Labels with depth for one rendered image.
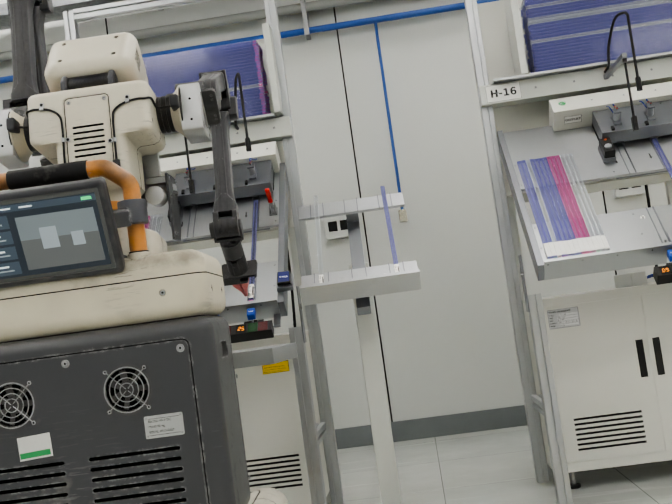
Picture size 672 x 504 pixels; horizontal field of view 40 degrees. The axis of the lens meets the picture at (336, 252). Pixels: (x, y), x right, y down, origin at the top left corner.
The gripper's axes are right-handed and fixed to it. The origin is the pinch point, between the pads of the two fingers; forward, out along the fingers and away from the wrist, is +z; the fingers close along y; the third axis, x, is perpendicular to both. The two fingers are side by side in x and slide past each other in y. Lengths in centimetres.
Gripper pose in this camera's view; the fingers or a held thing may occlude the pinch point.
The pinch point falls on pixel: (245, 292)
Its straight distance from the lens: 271.2
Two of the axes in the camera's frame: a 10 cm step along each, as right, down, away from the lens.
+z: 1.6, 7.6, 6.3
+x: 0.3, 6.4, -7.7
